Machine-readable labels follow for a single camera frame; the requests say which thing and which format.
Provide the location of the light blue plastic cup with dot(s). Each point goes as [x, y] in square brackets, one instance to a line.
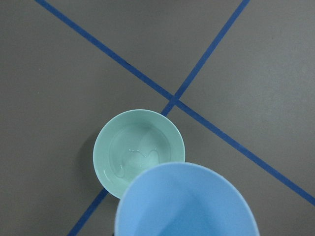
[183, 199]

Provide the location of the light green bowl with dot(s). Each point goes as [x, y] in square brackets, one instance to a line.
[131, 143]

